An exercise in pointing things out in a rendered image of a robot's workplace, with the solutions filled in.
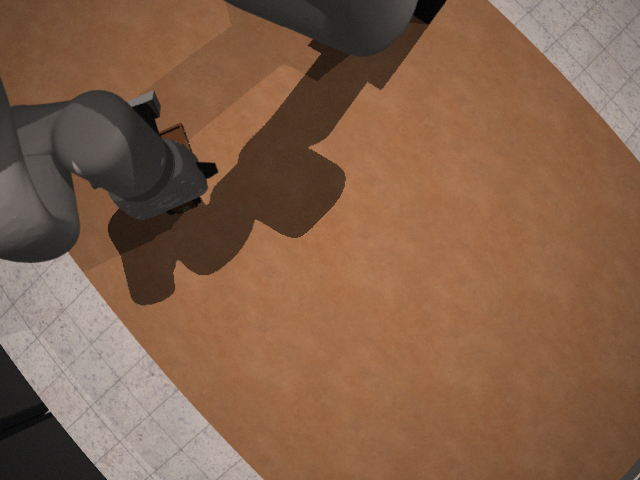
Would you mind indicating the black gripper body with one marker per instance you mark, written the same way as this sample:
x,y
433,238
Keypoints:
x,y
187,183

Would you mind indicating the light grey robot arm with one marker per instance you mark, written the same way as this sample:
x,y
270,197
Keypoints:
x,y
103,139

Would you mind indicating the brown wooden tray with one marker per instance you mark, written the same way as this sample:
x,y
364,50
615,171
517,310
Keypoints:
x,y
176,133

